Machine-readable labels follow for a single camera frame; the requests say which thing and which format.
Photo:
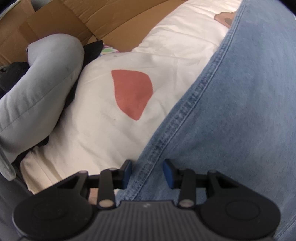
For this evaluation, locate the flattened cardboard sheet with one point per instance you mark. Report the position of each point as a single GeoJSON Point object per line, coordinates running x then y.
{"type": "Point", "coordinates": [69, 18]}

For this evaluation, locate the grey neck pillow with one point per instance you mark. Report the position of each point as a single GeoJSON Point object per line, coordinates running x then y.
{"type": "Point", "coordinates": [46, 76]}

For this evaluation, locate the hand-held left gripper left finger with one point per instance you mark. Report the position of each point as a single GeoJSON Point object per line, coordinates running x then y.
{"type": "Point", "coordinates": [126, 172]}

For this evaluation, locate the cream bear printed blanket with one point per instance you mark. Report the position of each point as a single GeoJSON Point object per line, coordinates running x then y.
{"type": "Point", "coordinates": [104, 129]}

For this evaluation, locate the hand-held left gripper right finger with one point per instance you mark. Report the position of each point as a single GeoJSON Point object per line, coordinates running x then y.
{"type": "Point", "coordinates": [168, 173]}

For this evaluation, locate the floral cloth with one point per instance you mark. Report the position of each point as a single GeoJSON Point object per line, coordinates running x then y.
{"type": "Point", "coordinates": [108, 49]}

